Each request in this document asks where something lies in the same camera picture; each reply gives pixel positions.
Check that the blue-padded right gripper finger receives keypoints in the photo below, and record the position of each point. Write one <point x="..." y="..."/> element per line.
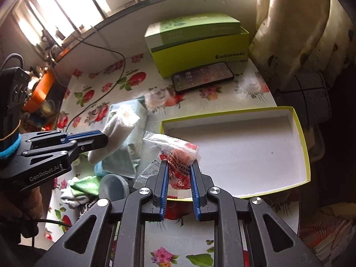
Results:
<point x="200" y="184"/>
<point x="159" y="187"/>

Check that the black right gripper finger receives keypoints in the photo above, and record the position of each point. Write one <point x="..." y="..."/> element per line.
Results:
<point x="67" y="151"/>

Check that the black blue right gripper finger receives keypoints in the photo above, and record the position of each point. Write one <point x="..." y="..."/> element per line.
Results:
<point x="89" y="140"/>

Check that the clear red snack packet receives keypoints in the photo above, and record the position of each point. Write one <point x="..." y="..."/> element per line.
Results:
<point x="179" y="154"/>

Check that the white towel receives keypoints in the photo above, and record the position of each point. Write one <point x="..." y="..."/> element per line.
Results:
<point x="116" y="135"/>

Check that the person's left hand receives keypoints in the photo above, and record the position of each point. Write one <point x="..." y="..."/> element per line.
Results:
<point x="27" y="205"/>

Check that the grey-green folded cloth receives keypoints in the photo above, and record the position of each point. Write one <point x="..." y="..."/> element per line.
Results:
<point x="124" y="161"/>

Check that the white green crumpled cloth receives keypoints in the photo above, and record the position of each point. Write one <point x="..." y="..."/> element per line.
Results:
<point x="79" y="192"/>

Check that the grey-blue round lid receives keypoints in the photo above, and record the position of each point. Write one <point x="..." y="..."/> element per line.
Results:
<point x="113" y="187"/>

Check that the open yellow-green box tray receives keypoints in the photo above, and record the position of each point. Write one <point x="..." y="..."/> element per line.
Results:
<point x="247" y="152"/>

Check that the black striped sock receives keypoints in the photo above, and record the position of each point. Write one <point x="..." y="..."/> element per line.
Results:
<point x="85" y="207"/>

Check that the wet wipes pack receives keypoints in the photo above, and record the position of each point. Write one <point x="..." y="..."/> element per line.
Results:
<point x="132" y="113"/>

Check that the orange plastic basin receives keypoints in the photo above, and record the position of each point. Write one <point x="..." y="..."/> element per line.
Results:
<point x="39" y="92"/>

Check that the black smartphone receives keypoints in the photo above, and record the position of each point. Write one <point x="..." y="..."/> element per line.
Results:
<point x="203" y="76"/>

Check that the green white carton box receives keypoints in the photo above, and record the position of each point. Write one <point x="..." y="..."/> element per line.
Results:
<point x="177" y="31"/>

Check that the yellow-green shoe box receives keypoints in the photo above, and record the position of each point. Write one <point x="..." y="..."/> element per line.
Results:
<point x="204" y="52"/>

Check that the cream curtain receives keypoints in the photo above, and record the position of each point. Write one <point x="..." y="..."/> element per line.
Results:
<point x="301" y="35"/>

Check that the black camera with screen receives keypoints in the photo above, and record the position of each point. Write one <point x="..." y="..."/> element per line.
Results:
<point x="14" y="82"/>

